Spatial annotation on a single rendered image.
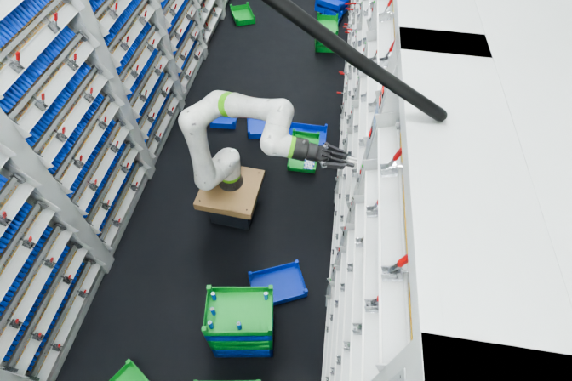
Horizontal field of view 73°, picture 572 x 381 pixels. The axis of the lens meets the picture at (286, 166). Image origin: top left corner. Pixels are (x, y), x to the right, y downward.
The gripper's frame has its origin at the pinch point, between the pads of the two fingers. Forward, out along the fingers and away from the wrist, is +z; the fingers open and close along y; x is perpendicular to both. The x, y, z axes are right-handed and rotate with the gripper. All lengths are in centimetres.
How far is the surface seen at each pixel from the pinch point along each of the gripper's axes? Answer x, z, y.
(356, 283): 11, -1, 57
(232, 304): -63, -35, 47
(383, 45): 48, -7, -11
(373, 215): 30, -4, 44
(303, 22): 86, -36, 50
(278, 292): -99, -10, 23
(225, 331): -63, -36, 59
